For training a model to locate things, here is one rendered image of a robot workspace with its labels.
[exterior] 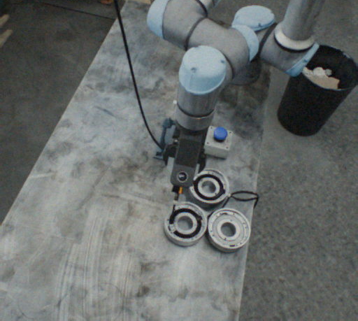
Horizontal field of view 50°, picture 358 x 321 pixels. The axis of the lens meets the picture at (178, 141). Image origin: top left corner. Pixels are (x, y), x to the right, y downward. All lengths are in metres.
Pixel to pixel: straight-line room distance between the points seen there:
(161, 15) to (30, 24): 2.14
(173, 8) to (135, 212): 0.51
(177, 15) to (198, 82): 0.18
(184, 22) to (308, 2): 0.40
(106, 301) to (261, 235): 1.14
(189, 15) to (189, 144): 0.25
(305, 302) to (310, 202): 0.50
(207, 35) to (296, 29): 0.43
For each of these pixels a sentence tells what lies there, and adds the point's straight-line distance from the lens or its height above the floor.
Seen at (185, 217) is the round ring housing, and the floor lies 0.82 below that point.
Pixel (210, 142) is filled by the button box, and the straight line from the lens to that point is 1.09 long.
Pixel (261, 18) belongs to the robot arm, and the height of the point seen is 1.03.
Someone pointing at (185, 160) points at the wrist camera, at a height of 1.08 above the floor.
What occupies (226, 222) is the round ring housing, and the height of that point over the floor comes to 0.83.
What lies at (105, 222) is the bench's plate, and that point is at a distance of 1.00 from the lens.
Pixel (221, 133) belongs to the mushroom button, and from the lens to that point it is 1.07.
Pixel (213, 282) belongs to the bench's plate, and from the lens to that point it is 0.96.
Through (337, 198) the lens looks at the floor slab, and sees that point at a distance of 2.19.
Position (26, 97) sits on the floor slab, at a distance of 2.38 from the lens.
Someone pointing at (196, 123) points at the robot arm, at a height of 1.16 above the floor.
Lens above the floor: 1.71
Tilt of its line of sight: 54 degrees down
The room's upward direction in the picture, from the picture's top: 9 degrees clockwise
